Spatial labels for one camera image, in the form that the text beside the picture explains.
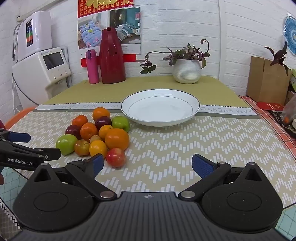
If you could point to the yellow-orange citrus fruit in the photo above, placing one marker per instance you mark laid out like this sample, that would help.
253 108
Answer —
98 148

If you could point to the white ribbed plant pot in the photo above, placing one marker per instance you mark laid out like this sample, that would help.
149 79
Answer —
186 70

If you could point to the red plaid cloth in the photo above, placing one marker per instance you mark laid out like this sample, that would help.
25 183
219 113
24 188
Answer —
263 118

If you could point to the pink bottle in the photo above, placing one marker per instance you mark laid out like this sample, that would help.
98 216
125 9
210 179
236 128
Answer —
93 67

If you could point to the white appliance with screen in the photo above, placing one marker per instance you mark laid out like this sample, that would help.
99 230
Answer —
34 76

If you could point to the green box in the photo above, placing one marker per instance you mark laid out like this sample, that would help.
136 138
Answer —
293 78

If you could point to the red packet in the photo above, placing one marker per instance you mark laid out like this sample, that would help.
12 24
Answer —
270 106

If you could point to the blue round wall decoration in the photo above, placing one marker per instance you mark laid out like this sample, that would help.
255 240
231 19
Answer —
291 34

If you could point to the white plate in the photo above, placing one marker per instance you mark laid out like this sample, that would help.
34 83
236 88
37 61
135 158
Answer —
159 106

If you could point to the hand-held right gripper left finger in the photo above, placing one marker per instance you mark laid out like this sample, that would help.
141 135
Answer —
98 162

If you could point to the white water purifier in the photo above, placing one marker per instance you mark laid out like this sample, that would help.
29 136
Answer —
39 34

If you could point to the cardboard box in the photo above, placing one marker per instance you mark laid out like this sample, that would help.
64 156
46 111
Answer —
266 81

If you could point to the large orange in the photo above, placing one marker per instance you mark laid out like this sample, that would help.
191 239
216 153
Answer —
117 139

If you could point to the green apple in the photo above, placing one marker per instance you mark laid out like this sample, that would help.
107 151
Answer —
120 123
66 144

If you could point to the red thermos jug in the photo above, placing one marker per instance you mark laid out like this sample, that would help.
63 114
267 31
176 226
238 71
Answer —
112 60

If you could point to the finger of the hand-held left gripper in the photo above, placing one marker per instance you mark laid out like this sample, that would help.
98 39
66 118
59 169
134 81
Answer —
48 154
19 137

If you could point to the small tan longan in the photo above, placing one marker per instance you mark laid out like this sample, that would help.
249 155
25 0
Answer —
95 138

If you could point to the dark purple leafy plant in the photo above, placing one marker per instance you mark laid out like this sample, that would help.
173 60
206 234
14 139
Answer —
278 58

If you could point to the red gold wall banner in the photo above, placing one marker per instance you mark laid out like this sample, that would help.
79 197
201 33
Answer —
104 7

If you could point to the dark red apple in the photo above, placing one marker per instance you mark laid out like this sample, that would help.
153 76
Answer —
72 131

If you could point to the wall poster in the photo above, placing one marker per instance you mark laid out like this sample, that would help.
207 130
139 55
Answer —
129 25

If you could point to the dark red plum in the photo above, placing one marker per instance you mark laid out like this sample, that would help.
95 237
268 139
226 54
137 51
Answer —
103 122

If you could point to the small red-yellow apple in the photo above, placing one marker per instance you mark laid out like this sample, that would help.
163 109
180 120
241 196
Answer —
82 147

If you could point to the clear plastic bag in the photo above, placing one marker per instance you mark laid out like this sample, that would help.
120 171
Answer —
290 109

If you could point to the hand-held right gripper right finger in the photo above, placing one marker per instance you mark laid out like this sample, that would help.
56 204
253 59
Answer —
202 165

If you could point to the purple trailing plant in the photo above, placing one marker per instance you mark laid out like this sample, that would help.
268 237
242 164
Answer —
187 53

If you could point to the tangerine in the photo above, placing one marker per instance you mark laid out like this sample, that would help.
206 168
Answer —
79 121
101 114
88 131
105 130

